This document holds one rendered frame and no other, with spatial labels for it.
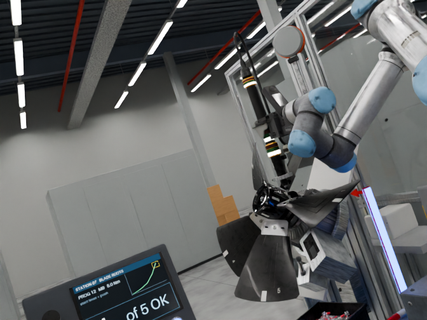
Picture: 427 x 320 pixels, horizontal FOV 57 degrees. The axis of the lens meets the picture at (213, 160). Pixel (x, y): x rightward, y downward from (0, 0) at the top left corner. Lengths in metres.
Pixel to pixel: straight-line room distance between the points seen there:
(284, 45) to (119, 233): 5.24
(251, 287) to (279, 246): 0.16
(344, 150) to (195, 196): 6.18
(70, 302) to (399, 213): 1.46
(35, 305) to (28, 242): 12.60
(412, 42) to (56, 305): 0.87
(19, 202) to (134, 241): 7.05
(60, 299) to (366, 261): 1.26
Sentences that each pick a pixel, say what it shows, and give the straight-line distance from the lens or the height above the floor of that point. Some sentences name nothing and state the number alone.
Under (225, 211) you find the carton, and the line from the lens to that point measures 9.64.
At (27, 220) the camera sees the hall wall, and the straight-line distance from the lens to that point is 13.37.
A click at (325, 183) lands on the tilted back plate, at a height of 1.18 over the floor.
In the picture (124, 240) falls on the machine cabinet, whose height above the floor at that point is 0.89.
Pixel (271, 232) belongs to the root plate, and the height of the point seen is 1.10.
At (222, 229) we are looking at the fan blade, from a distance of 1.66.
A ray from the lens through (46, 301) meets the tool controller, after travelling 0.75.
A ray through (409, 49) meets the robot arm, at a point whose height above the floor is 1.47.
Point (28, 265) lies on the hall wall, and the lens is 13.36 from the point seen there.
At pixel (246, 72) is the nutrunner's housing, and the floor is 1.65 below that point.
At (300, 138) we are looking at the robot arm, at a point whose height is 1.37.
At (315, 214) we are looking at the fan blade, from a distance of 1.18.
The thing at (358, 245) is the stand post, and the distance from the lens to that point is 1.72.
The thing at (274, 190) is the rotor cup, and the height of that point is 1.24.
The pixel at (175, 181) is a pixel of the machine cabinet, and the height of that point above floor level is 1.54.
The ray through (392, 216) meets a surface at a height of 0.95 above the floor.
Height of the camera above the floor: 1.34
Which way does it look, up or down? 3 degrees up
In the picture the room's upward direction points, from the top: 19 degrees counter-clockwise
